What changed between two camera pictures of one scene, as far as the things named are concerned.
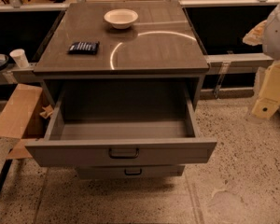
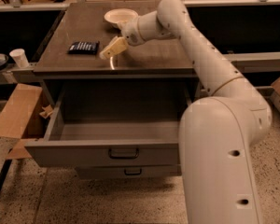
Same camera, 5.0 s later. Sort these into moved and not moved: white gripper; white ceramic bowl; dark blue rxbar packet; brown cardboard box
Moved: white gripper
Not moved: dark blue rxbar packet; brown cardboard box; white ceramic bowl
